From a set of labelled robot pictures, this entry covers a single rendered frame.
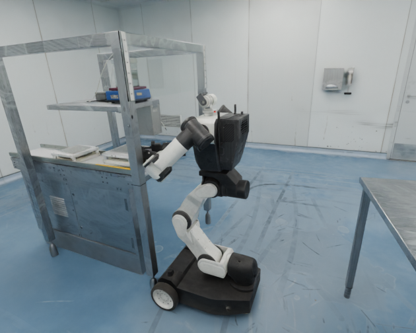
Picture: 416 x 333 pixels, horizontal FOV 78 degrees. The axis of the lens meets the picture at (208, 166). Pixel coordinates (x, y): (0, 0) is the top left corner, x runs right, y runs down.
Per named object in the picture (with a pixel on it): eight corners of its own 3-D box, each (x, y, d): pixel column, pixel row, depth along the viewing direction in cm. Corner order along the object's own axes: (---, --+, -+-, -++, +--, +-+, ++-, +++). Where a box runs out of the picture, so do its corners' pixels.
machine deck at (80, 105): (159, 105, 175) (158, 99, 174) (121, 113, 143) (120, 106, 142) (93, 104, 200) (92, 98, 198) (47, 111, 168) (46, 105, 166)
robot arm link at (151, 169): (162, 176, 149) (154, 187, 130) (149, 163, 147) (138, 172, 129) (174, 163, 146) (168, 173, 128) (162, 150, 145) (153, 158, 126)
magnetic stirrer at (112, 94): (152, 99, 173) (151, 85, 169) (131, 103, 154) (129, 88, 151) (129, 99, 180) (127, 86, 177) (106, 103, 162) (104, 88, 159)
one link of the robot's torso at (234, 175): (250, 193, 158) (250, 167, 152) (244, 203, 147) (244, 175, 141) (208, 187, 169) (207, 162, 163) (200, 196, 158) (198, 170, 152)
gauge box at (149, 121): (162, 132, 182) (159, 104, 175) (154, 135, 173) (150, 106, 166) (137, 130, 191) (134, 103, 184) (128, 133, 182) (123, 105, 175)
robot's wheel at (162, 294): (167, 308, 180) (185, 301, 170) (163, 314, 176) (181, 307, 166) (149, 286, 180) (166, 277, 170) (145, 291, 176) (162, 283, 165)
